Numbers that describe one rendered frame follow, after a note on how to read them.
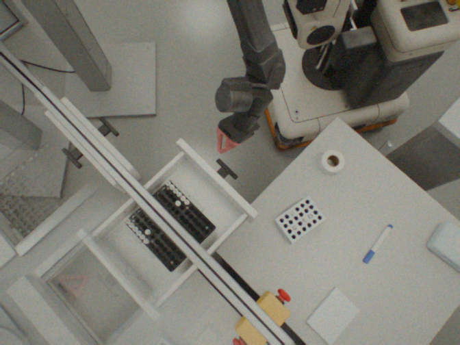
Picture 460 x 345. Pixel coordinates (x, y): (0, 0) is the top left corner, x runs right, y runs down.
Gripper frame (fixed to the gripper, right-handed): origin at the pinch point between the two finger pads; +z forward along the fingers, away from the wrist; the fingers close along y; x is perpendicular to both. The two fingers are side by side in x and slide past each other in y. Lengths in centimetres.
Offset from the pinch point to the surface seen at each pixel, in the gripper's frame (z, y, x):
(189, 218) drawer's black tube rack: 16.8, 10.9, 6.2
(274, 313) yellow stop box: 13.5, 14.3, 37.7
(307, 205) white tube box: 6.6, -15.4, 26.0
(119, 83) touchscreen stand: 72, -58, -88
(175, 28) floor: 48, -100, -96
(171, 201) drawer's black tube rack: 14.9, 13.0, 0.0
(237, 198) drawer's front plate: 5.2, 4.6, 11.7
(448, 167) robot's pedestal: -6, -76, 55
